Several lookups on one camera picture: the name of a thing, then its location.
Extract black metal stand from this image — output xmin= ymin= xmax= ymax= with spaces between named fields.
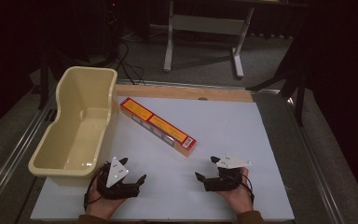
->
xmin=247 ymin=36 xmax=308 ymax=127

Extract white metal table frame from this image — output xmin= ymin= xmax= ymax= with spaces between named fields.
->
xmin=163 ymin=0 xmax=256 ymax=79

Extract metal rail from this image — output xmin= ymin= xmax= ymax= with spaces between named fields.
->
xmin=285 ymin=96 xmax=347 ymax=224
xmin=0 ymin=90 xmax=59 ymax=218

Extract black floor cables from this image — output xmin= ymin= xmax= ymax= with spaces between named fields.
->
xmin=114 ymin=39 xmax=147 ymax=87

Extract person's right hand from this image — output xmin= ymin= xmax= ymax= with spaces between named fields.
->
xmin=216 ymin=167 xmax=255 ymax=216

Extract person's left hand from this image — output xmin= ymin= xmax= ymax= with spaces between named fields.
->
xmin=85 ymin=181 xmax=129 ymax=220

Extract long red orange box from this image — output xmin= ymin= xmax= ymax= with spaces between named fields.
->
xmin=119 ymin=96 xmax=198 ymax=158

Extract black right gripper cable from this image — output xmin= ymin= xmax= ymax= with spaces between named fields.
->
xmin=229 ymin=173 xmax=256 ymax=205

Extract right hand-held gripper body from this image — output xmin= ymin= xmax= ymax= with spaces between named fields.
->
xmin=202 ymin=152 xmax=253 ymax=192

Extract white sheet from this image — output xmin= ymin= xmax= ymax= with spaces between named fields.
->
xmin=30 ymin=95 xmax=296 ymax=222

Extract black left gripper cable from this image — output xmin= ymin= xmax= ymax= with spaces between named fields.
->
xmin=83 ymin=161 xmax=110 ymax=211

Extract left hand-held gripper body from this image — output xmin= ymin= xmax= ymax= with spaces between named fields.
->
xmin=96 ymin=156 xmax=142 ymax=201

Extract cream plastic tub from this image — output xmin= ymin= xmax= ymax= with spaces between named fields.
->
xmin=27 ymin=65 xmax=119 ymax=188

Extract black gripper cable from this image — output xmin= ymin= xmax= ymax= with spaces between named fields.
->
xmin=229 ymin=173 xmax=256 ymax=205
xmin=83 ymin=161 xmax=110 ymax=211

